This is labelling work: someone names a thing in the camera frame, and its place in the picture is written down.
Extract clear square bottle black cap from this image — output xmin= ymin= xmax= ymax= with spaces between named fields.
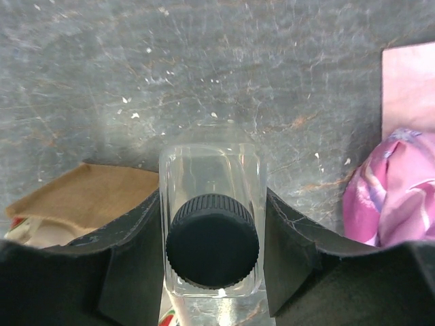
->
xmin=159 ymin=141 xmax=266 ymax=325

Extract burlap watermelon canvas bag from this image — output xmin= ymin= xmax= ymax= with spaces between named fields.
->
xmin=4 ymin=163 xmax=158 ymax=248

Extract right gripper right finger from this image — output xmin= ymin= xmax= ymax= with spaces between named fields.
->
xmin=264 ymin=191 xmax=434 ymax=325

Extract pink cloth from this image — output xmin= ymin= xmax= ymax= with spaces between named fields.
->
xmin=343 ymin=43 xmax=434 ymax=247

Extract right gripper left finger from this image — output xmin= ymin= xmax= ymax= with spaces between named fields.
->
xmin=1 ymin=192 xmax=163 ymax=325

